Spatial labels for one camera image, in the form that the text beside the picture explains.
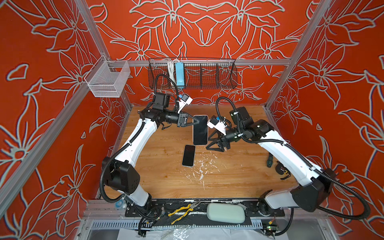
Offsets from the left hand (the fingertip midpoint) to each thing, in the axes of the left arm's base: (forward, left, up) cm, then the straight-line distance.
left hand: (197, 121), depth 67 cm
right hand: (-7, -5, -6) cm, 11 cm away
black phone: (-3, -2, -3) cm, 5 cm away
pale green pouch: (-31, -18, -30) cm, 47 cm away
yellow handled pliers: (-29, +1, -32) cm, 44 cm away
